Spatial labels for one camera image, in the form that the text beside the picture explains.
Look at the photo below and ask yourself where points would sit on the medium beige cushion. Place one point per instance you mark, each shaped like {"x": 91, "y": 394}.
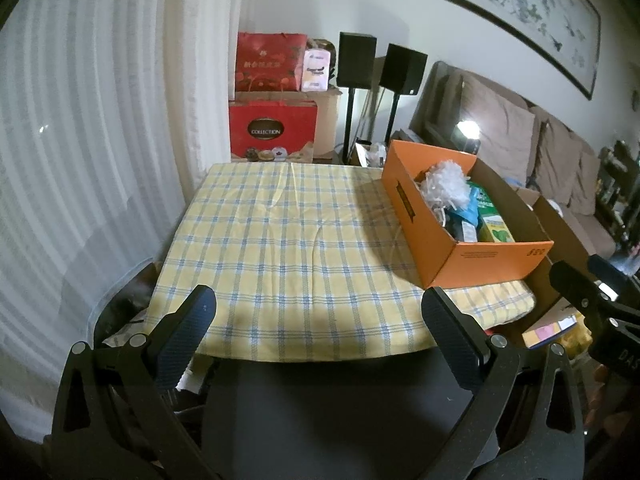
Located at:
{"x": 557, "y": 160}

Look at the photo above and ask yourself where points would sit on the framed ink painting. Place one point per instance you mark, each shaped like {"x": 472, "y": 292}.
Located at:
{"x": 530, "y": 5}

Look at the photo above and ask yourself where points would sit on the black speaker stand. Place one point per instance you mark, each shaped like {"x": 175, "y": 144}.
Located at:
{"x": 392, "y": 117}
{"x": 348, "y": 125}

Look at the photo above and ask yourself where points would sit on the large beige cushion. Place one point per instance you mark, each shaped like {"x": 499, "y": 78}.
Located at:
{"x": 505, "y": 125}

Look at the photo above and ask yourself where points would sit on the white fluffy duster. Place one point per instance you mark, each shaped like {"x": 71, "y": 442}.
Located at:
{"x": 445, "y": 182}

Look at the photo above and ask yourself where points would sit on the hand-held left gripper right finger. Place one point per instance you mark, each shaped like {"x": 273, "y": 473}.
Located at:
{"x": 450, "y": 335}

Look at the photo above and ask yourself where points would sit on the clear bottle with pink cap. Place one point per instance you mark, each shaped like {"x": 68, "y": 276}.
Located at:
{"x": 467, "y": 232}

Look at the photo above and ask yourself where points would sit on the clear plastic bag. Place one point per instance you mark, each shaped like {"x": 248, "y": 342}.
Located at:
{"x": 374, "y": 154}

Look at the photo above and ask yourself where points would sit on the green yellow toothpaste box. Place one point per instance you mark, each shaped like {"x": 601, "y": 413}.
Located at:
{"x": 497, "y": 227}

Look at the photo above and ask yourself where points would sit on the red gift bag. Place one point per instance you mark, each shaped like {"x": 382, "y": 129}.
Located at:
{"x": 267, "y": 60}

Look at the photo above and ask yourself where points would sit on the dark cluttered shelf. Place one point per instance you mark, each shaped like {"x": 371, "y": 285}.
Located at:
{"x": 617, "y": 195}

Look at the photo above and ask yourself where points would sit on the pink yellow paper pack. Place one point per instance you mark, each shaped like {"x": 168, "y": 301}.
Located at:
{"x": 547, "y": 331}

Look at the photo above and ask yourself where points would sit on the red gift box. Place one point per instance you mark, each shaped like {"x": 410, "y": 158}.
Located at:
{"x": 250, "y": 120}

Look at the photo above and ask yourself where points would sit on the black speaker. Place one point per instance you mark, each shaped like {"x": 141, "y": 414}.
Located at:
{"x": 402, "y": 70}
{"x": 356, "y": 60}

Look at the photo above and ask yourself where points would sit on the pink white packet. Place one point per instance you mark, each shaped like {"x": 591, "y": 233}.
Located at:
{"x": 316, "y": 70}

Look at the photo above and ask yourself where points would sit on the grey chair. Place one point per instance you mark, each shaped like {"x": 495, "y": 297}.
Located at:
{"x": 325, "y": 410}

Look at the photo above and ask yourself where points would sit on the open brown cardboard box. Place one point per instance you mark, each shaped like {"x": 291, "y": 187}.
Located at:
{"x": 565, "y": 230}

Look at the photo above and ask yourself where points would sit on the white curtain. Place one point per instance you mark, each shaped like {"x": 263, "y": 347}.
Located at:
{"x": 100, "y": 135}

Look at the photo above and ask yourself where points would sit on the orange cardboard box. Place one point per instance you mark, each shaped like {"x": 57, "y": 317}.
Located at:
{"x": 425, "y": 240}

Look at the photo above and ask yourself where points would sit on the bright lamp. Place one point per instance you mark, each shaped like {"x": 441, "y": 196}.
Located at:
{"x": 467, "y": 132}

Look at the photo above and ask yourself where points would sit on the small beige cushion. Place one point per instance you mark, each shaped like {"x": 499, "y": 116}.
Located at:
{"x": 587, "y": 185}

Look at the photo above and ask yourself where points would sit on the yellow checkered tablecloth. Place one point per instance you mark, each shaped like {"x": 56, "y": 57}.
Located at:
{"x": 275, "y": 260}

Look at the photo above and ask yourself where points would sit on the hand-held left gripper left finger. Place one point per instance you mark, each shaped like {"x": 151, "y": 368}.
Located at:
{"x": 185, "y": 332}

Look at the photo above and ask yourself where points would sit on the brown sofa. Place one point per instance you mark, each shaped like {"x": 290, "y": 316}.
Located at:
{"x": 440, "y": 105}

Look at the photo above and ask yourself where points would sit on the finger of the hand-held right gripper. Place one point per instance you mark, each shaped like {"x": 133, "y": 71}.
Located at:
{"x": 612, "y": 267}
{"x": 575, "y": 282}

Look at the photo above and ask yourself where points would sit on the blue collapsible funnel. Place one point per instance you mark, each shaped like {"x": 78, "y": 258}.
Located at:
{"x": 471, "y": 210}

